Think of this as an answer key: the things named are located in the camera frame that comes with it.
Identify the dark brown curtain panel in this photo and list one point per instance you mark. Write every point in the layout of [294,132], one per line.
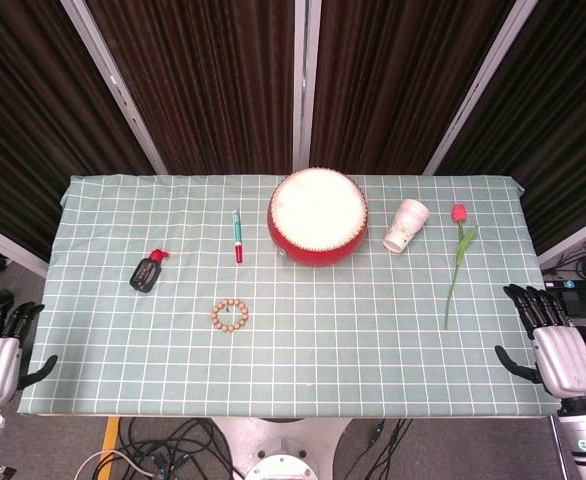
[38,125]
[398,85]
[198,85]
[558,125]

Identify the red drum with white skin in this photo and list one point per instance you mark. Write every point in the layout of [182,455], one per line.
[318,220]

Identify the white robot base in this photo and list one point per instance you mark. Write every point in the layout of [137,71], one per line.
[280,447]

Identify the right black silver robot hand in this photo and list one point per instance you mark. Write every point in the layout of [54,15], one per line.
[563,360]

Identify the green red marker pen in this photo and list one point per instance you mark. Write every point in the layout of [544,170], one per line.
[237,235]

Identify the green checked tablecloth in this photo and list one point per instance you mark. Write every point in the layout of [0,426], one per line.
[323,340]

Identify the red artificial tulip flower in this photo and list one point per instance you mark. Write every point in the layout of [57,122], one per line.
[460,250]

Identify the white screen frame post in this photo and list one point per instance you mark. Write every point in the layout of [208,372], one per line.
[115,85]
[305,85]
[475,85]

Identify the white screen frame rail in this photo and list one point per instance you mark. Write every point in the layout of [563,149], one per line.
[8,245]
[575,237]

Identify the black bottle with red cap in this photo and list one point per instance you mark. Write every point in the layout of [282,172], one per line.
[145,272]

